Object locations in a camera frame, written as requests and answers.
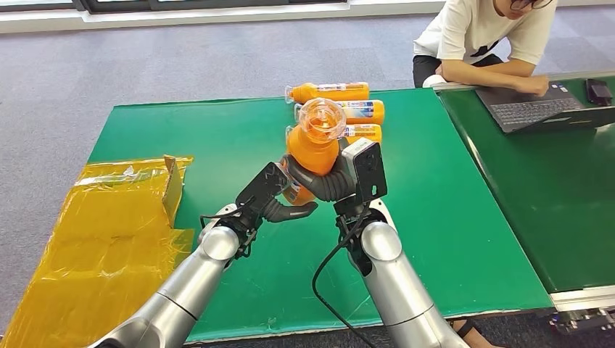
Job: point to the black eyeglasses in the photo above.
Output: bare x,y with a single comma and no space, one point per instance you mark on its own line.
521,5

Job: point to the yellow film wrapped cardboard box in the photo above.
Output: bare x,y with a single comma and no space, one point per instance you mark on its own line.
96,249

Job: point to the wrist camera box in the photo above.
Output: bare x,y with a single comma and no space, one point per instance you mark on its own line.
262,189
370,173

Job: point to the person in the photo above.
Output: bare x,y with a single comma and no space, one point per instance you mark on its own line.
471,29

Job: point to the black conveyor base part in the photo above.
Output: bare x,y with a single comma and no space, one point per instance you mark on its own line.
576,322

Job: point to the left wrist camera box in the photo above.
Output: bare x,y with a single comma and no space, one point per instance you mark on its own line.
262,189

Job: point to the orange bottle with clear cap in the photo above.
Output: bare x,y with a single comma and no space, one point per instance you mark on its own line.
312,153
365,133
336,92
365,113

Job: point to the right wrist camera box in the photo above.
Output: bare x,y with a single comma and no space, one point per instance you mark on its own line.
370,173

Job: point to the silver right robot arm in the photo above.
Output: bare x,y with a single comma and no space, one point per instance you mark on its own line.
389,288

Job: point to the person's foot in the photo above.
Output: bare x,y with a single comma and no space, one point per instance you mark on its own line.
468,331

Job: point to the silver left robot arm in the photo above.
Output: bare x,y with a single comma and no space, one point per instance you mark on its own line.
192,288

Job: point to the dark grey laptop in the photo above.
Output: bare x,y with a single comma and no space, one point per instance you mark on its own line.
533,110

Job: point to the green conveyor table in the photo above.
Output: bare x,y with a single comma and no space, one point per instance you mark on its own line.
528,192

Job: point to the small black device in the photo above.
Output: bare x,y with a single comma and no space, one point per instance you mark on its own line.
598,91

